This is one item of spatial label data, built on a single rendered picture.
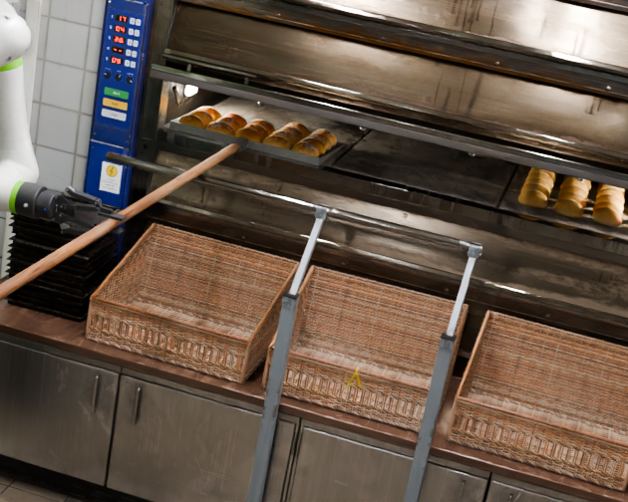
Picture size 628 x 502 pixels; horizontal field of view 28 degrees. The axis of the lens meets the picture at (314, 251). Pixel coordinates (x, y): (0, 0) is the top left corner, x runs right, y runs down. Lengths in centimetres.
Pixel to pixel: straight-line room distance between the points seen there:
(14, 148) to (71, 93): 98
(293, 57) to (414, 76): 40
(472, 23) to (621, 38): 46
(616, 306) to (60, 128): 200
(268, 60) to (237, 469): 133
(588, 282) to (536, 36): 82
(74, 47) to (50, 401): 121
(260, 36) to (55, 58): 75
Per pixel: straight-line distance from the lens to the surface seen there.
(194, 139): 431
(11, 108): 348
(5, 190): 342
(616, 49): 398
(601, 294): 416
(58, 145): 452
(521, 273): 416
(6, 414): 430
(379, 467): 390
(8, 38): 324
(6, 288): 285
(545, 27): 399
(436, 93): 406
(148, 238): 439
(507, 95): 404
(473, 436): 386
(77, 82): 444
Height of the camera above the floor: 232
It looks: 20 degrees down
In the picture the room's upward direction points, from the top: 10 degrees clockwise
